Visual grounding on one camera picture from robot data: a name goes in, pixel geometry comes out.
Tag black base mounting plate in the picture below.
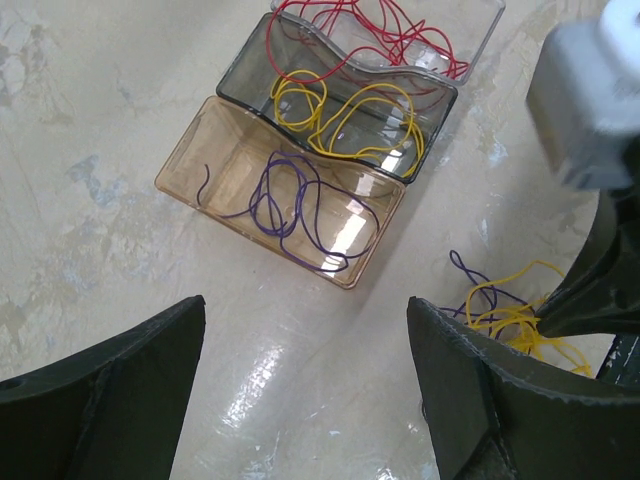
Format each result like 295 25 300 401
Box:
596 334 640 390

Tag grey transparent bin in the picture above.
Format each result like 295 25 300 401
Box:
216 14 458 184

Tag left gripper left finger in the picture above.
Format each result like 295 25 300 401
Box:
1 295 206 479

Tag red cable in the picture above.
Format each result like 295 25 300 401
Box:
264 0 471 85

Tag purple thin cable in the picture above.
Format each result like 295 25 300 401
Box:
195 151 382 274

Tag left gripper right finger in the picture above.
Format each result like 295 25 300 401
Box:
406 297 639 479

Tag orange transparent bin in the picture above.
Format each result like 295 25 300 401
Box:
154 96 406 289

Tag yellow red cable ball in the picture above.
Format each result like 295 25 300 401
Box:
442 250 595 379

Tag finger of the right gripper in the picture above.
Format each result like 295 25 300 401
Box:
537 190 639 338

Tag clear transparent bin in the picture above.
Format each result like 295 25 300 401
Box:
271 0 506 86

